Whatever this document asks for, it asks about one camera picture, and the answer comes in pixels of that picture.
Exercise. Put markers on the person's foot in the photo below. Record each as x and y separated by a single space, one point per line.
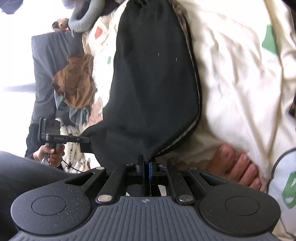
235 166

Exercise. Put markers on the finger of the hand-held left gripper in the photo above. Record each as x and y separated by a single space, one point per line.
85 139

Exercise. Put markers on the black knit garment patterned lining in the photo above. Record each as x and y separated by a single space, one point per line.
150 81

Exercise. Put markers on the blue denim garment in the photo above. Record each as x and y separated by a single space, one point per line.
78 115

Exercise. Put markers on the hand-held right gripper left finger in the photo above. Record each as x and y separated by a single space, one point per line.
140 169

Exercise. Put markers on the brown teddy bear toy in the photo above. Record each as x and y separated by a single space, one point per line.
61 23

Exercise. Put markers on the brown garment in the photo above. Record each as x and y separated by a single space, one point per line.
74 85

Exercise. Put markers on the cream bear printed blanket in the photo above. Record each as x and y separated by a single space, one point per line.
242 81

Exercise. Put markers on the person's leg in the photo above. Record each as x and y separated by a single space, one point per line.
23 180

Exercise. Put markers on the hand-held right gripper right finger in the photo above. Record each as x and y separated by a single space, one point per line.
152 172

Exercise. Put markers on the grey neck pillow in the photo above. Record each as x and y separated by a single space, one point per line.
81 23

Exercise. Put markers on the white plush toy black spots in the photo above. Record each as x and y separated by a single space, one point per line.
74 148

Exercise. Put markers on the person's left hand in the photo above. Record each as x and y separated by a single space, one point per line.
57 157

